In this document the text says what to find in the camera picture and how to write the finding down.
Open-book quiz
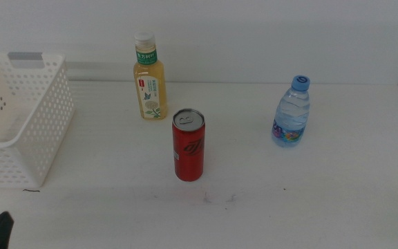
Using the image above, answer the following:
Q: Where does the yellow tea bottle green label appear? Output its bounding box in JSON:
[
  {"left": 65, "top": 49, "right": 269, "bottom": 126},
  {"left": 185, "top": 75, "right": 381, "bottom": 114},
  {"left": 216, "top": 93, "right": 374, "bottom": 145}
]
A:
[{"left": 133, "top": 31, "right": 169, "bottom": 121}]

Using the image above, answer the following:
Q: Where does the white perforated plastic basket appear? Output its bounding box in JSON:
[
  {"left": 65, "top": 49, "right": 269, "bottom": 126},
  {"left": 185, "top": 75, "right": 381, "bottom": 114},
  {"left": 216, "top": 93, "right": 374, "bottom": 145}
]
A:
[{"left": 0, "top": 51, "right": 76, "bottom": 190}]

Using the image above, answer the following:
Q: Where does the clear water bottle blue cap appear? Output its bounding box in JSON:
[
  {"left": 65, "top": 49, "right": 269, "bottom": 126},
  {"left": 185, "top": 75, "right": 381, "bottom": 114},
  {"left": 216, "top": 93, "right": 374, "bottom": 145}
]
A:
[{"left": 271, "top": 75, "right": 312, "bottom": 149}]

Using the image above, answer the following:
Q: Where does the red soda can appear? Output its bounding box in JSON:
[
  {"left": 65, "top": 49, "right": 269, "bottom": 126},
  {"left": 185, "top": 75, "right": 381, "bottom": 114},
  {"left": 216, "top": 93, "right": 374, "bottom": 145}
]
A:
[{"left": 171, "top": 108, "right": 207, "bottom": 183}]

